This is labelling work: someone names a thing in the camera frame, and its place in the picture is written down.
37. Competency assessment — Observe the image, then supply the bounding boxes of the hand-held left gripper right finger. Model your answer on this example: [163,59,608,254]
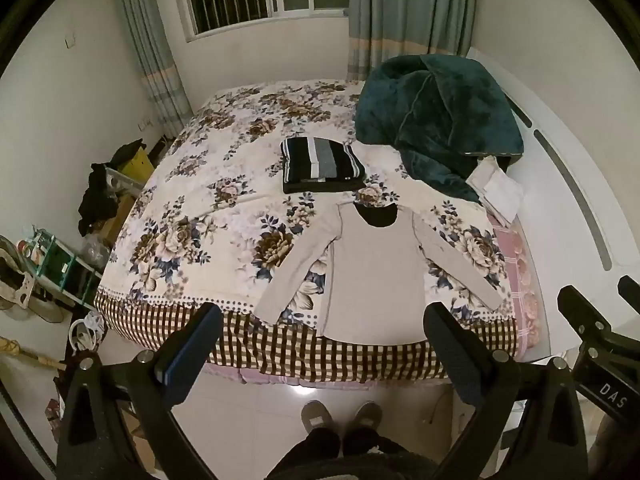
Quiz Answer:
[422,302,589,480]

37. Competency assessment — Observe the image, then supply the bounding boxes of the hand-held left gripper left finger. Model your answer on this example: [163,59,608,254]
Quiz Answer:
[55,302,224,480]

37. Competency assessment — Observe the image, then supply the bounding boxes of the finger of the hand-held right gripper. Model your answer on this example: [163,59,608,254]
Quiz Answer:
[617,275,640,314]
[557,285,612,347]

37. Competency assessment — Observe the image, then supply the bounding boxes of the beige long-sleeve shirt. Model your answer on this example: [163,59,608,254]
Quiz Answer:
[254,201,505,346]

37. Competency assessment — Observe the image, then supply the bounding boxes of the pink mattress pad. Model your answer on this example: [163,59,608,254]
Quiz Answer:
[487,212,544,350]

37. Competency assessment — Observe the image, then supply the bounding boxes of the person's grey shoe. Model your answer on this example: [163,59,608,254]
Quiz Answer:
[354,401,384,432]
[301,401,332,432]

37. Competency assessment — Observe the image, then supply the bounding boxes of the white bed headboard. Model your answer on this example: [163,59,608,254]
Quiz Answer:
[465,47,640,363]

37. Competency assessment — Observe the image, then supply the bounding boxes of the person's dark trouser legs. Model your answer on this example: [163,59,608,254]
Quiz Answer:
[294,425,392,461]

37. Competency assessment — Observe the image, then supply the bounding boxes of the clear plastic bag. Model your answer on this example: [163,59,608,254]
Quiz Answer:
[81,232,112,272]

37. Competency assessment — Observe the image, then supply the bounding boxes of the green storage shelf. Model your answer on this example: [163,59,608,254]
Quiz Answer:
[24,227,104,312]

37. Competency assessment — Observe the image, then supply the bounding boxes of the bed with floral sheet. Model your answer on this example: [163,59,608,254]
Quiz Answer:
[93,79,519,386]

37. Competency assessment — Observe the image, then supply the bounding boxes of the white folded cloth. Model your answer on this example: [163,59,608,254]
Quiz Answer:
[465,155,525,224]

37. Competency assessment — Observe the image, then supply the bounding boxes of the black clothing heap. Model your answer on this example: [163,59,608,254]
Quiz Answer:
[77,140,147,237]

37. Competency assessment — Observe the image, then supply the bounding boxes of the yellow box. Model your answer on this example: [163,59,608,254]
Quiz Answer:
[117,146,156,196]

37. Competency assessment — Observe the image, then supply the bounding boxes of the folded black striped sweater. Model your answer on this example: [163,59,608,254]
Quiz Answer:
[280,136,367,195]

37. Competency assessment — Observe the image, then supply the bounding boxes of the dark teal plush blanket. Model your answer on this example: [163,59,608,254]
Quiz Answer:
[354,54,525,204]

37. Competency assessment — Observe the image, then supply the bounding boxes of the grey-green curtain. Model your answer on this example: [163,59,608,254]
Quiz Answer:
[346,0,481,84]
[112,0,194,139]

